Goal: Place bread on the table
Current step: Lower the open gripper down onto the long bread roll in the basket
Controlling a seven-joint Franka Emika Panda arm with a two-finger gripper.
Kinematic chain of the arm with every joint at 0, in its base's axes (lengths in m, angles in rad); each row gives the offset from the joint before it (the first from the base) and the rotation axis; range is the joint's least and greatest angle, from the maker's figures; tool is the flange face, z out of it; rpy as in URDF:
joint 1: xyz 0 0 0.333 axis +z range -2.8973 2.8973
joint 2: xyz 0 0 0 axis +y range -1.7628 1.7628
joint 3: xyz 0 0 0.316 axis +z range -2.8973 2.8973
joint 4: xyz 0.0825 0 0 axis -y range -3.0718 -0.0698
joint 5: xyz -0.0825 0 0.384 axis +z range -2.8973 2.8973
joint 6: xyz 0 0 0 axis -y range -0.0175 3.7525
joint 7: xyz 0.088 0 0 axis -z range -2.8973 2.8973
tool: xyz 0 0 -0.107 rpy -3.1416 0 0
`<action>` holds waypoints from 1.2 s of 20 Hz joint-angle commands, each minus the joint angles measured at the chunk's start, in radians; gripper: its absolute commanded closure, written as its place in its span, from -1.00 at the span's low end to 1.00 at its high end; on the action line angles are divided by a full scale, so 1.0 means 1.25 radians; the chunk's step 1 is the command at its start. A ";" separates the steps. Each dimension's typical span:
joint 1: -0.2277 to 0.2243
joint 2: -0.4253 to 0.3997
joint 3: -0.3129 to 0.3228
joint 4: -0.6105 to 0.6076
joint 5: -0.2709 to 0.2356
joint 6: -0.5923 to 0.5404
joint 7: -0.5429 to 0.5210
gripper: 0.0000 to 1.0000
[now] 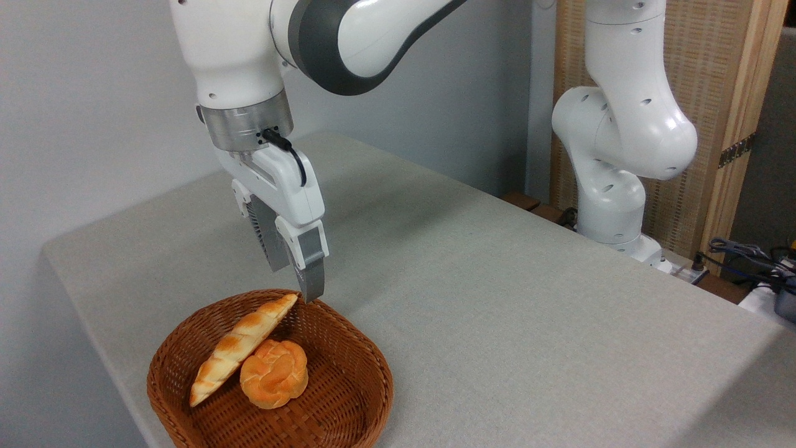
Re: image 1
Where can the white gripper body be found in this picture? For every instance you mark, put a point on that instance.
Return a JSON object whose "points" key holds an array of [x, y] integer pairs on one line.
{"points": [[292, 186]]}

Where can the grey device box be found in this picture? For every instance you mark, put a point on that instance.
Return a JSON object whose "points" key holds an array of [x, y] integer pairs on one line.
{"points": [[786, 303]]}

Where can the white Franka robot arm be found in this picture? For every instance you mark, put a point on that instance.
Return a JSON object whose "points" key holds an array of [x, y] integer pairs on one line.
{"points": [[236, 50]]}

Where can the grey tablecloth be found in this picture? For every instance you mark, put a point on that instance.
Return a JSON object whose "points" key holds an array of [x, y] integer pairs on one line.
{"points": [[497, 311]]}

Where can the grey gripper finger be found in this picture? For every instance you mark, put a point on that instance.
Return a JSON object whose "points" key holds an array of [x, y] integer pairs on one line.
{"points": [[309, 261], [268, 239]]}

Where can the brown woven wicker basket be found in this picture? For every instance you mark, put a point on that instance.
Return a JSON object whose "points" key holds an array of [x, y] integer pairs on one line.
{"points": [[336, 386]]}

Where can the round knotted bread roll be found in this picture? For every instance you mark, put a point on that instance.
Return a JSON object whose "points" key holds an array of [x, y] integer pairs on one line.
{"points": [[275, 374]]}

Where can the wooden framed woven screen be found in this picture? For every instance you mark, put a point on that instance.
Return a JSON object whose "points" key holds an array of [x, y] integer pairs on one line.
{"points": [[709, 74]]}

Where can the long braided bread loaf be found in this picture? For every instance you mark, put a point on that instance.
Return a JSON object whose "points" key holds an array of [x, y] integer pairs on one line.
{"points": [[239, 342]]}

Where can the metal screen hinge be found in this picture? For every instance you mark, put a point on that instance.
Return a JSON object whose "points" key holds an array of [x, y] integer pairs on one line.
{"points": [[736, 151]]}

